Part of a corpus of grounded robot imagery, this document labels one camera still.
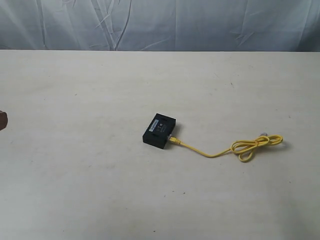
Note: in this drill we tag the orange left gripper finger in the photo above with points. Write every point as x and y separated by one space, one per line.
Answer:
3 120

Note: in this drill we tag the small black box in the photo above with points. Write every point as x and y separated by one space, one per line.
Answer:
159 131

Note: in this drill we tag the white backdrop cloth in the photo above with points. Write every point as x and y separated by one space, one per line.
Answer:
160 25

